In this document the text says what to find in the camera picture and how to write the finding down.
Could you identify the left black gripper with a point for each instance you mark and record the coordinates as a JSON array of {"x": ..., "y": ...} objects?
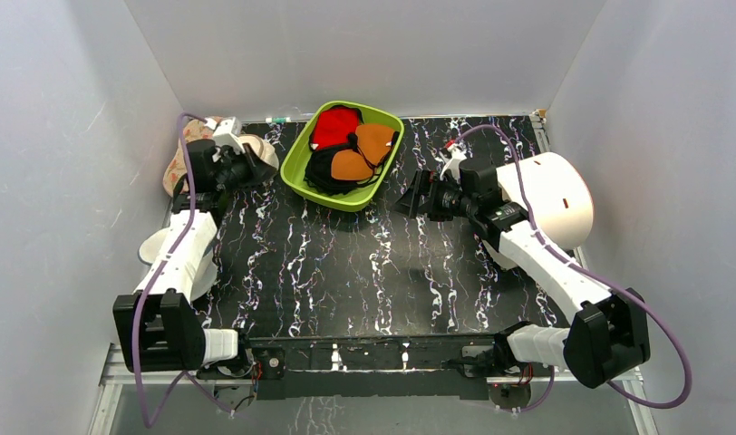
[{"x": 261, "y": 172}]

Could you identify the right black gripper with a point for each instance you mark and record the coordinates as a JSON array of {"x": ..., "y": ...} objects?
[{"x": 421, "y": 196}]

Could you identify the white mesh laundry bag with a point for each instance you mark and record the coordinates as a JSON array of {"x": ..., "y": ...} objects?
[{"x": 206, "y": 273}]

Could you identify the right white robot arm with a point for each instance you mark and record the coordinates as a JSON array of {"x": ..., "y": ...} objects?
[{"x": 607, "y": 332}]

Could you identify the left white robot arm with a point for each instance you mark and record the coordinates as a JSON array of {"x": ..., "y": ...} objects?
[{"x": 156, "y": 324}]

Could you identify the cream round laundry bag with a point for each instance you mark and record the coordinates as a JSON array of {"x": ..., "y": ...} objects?
[{"x": 256, "y": 145}]

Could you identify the floral beige laundry bag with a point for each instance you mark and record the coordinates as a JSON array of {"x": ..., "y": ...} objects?
[{"x": 192, "y": 130}]

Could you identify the orange black bra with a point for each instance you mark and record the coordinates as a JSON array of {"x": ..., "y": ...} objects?
[{"x": 353, "y": 165}]

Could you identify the red bra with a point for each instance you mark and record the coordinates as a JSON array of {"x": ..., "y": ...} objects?
[{"x": 334, "y": 126}]

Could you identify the large white cylinder bag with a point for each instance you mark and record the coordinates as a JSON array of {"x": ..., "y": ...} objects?
[{"x": 545, "y": 187}]

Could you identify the green plastic tray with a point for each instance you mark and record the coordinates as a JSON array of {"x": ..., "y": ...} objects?
[{"x": 292, "y": 169}]

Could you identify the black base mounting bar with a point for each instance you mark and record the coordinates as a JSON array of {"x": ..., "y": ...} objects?
[{"x": 462, "y": 365}]

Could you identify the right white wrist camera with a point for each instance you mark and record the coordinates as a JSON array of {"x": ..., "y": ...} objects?
[{"x": 452, "y": 154}]

